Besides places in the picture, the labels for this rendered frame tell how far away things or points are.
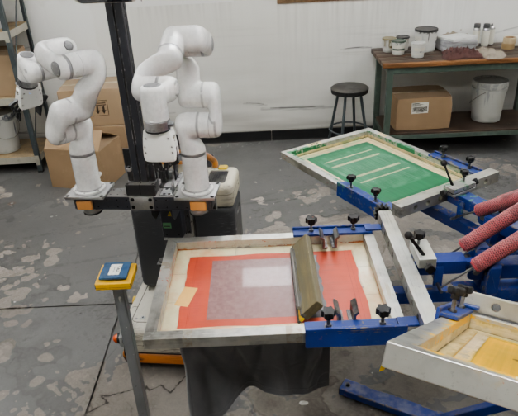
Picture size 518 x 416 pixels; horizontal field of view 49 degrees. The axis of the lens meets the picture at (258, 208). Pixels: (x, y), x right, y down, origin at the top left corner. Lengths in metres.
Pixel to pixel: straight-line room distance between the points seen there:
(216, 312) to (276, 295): 0.21
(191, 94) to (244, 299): 0.75
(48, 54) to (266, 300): 1.09
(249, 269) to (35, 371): 1.61
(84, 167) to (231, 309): 0.83
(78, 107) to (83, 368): 1.58
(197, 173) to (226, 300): 0.52
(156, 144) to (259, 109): 4.00
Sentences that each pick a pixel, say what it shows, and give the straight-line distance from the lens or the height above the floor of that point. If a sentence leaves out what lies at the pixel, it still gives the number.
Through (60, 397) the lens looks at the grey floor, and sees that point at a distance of 3.13.
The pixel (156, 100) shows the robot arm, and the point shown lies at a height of 1.64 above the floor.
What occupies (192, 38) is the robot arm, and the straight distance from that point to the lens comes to 1.92.
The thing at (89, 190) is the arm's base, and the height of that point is 1.15.
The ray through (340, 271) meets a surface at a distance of 2.04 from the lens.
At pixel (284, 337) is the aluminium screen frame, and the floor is 0.98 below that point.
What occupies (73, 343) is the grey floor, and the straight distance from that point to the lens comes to 3.42.
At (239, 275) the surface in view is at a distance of 2.03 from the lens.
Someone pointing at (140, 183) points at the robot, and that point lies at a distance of 2.26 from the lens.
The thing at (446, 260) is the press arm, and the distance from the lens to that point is 1.99.
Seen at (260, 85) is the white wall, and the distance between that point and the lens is 5.61.
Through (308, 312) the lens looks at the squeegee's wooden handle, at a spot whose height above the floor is 1.00.
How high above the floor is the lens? 2.11
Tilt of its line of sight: 28 degrees down
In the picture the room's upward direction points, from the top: 3 degrees counter-clockwise
